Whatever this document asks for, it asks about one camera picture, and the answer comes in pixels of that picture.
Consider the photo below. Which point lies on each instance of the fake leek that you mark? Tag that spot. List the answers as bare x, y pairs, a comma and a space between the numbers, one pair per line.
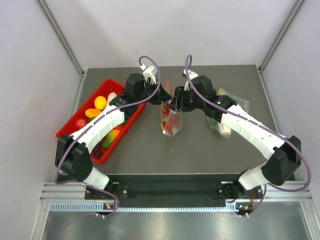
222, 129

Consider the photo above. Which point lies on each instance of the fake mango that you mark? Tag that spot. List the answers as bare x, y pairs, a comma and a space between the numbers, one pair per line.
110, 137

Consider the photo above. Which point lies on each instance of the fake red apple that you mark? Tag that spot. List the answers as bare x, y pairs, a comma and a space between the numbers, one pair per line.
80, 123

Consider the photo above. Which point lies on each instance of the grey cable duct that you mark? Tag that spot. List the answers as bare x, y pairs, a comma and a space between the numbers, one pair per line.
104, 207

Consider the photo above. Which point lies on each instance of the fake cabbage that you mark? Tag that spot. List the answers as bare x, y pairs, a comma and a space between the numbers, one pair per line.
172, 130

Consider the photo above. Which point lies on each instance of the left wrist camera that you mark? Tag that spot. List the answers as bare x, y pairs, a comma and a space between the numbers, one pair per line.
149, 74

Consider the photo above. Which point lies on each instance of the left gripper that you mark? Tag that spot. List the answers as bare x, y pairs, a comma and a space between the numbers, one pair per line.
162, 95

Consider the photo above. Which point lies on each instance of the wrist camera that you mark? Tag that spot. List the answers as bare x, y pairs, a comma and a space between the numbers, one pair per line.
149, 74
189, 76

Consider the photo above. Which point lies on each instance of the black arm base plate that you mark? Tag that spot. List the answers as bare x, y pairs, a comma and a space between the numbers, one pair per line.
179, 190

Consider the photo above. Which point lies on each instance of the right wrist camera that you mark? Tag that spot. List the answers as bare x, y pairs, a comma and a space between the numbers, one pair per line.
189, 76

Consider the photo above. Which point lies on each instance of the fake orange fruit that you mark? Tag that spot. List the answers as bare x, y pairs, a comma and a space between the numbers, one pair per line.
92, 113

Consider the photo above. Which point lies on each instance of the fake green cucumber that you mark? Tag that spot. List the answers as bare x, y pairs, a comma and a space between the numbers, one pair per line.
212, 122

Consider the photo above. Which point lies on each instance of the fake white radish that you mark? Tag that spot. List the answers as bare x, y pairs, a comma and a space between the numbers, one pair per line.
110, 97

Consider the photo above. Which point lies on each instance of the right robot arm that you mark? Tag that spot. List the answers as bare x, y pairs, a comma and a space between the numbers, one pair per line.
280, 152

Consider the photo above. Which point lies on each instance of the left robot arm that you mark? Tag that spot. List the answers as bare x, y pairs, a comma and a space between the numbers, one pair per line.
73, 151

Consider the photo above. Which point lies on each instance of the red plastic bin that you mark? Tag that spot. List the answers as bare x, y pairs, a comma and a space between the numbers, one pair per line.
105, 122

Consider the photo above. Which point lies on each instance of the fake lemon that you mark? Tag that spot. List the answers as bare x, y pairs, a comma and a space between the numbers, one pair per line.
100, 103

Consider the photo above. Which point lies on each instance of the clear zip bag red slider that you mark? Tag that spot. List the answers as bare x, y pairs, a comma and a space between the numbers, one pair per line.
171, 117

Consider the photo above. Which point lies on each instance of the fake dark grapes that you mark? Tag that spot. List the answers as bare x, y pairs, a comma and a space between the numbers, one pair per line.
97, 152

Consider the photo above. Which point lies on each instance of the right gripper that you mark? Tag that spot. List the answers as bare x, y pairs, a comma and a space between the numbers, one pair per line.
178, 102

